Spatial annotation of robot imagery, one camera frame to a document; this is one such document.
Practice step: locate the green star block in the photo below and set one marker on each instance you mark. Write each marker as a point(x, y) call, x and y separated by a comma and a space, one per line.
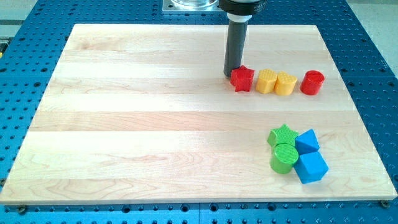
point(281, 135)

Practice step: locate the blue perforated table plate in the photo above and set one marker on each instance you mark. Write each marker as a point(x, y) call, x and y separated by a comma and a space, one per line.
point(34, 51)

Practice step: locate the yellow heart block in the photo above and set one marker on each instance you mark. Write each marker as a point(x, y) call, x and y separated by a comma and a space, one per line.
point(285, 84)

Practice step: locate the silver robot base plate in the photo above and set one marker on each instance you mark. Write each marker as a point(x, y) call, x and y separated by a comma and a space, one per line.
point(190, 5)

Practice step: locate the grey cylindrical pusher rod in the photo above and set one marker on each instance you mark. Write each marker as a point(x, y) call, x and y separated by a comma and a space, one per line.
point(236, 36)

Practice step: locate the red cylinder block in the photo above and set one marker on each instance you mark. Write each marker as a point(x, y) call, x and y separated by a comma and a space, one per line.
point(312, 82)

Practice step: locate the green cylinder block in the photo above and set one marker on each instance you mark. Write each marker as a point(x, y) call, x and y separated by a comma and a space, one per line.
point(284, 157)

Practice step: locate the blue cube block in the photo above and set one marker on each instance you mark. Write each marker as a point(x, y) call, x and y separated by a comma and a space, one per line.
point(311, 167)

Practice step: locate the yellow hexagon block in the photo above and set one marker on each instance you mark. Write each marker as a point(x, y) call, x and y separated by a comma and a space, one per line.
point(266, 81)

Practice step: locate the red star block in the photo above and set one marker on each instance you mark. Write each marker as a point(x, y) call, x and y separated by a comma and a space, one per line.
point(242, 78)

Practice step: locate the blue triangle block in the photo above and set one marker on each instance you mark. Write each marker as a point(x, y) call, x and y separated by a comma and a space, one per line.
point(307, 142)

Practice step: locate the black robot wrist flange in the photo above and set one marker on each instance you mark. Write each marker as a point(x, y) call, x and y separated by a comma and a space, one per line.
point(242, 8)

